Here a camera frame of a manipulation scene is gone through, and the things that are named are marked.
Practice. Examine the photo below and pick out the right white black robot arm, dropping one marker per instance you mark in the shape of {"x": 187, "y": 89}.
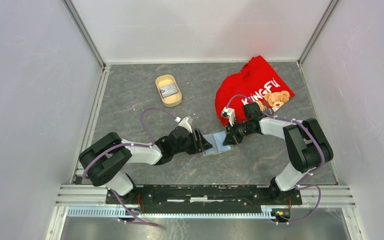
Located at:
{"x": 306, "y": 144}

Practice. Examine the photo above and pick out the silver VIP credit card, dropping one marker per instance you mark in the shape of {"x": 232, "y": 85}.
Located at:
{"x": 168, "y": 90}

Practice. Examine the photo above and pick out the beige oval tray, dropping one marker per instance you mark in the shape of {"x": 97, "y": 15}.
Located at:
{"x": 173, "y": 100}

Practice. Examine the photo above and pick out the red kung fu t-shirt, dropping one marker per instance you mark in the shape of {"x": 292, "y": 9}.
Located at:
{"x": 257, "y": 81}

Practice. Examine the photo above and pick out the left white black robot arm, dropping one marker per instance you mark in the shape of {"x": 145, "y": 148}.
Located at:
{"x": 103, "y": 161}

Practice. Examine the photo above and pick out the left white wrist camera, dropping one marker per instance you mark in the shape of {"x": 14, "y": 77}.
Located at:
{"x": 185, "y": 122}

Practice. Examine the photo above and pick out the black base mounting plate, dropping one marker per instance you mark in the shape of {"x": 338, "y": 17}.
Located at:
{"x": 209, "y": 199}

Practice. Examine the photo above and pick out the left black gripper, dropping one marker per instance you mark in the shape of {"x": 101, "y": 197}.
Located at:
{"x": 204, "y": 144}

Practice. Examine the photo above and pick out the aluminium frame rail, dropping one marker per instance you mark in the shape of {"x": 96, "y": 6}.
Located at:
{"x": 89, "y": 201}

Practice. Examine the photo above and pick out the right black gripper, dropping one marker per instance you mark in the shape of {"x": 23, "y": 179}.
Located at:
{"x": 231, "y": 137}

